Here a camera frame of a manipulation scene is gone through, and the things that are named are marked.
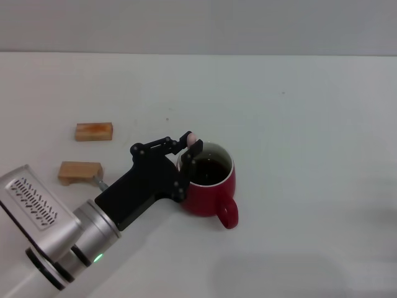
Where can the red ceramic mug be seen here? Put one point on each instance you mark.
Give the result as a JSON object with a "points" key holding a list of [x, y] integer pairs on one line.
{"points": [[207, 201]]}

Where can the dark coffee liquid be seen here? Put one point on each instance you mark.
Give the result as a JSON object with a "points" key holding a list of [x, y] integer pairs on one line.
{"points": [[214, 172]]}

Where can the notched wooden block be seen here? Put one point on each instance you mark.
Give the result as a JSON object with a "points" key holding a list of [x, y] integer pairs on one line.
{"points": [[77, 169]]}

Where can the stained wooden block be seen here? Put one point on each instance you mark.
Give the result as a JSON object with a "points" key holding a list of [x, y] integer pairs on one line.
{"points": [[93, 133]]}

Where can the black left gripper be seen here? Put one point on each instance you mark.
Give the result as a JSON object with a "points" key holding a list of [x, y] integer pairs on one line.
{"points": [[145, 183]]}

